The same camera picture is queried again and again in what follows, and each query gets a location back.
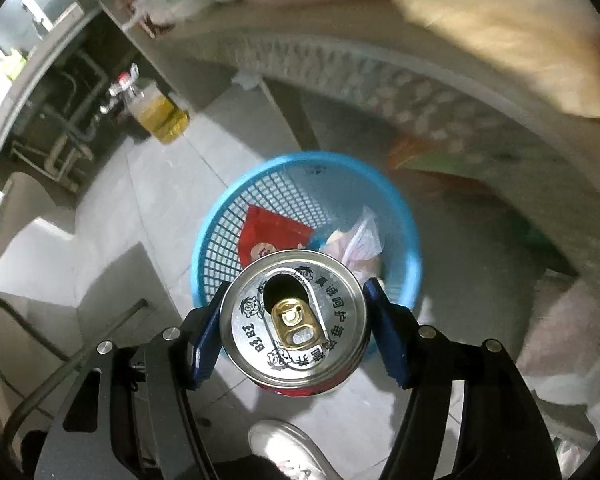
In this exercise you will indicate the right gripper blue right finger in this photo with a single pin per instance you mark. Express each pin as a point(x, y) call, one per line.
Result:
point(385, 319)

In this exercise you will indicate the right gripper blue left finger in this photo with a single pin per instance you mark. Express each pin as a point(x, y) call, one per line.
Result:
point(205, 343)

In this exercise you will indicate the clear plastic bag red print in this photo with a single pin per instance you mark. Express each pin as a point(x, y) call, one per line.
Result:
point(359, 249)

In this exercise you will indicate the red drink can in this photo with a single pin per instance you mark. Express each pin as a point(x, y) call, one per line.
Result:
point(295, 323)

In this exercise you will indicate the blue plastic trash basket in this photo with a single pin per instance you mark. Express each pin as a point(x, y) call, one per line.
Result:
point(323, 190)

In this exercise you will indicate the red paper trash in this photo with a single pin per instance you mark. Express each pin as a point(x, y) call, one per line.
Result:
point(265, 232)

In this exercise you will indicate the white shoe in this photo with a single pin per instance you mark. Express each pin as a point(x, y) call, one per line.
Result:
point(292, 451)

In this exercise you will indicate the yellow cooking oil bottle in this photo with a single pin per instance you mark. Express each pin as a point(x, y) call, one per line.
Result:
point(156, 112)

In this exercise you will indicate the black clay pot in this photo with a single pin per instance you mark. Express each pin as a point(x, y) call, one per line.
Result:
point(113, 103)

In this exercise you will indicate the yellow plastic bag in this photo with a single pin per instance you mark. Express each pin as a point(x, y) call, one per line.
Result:
point(549, 44)

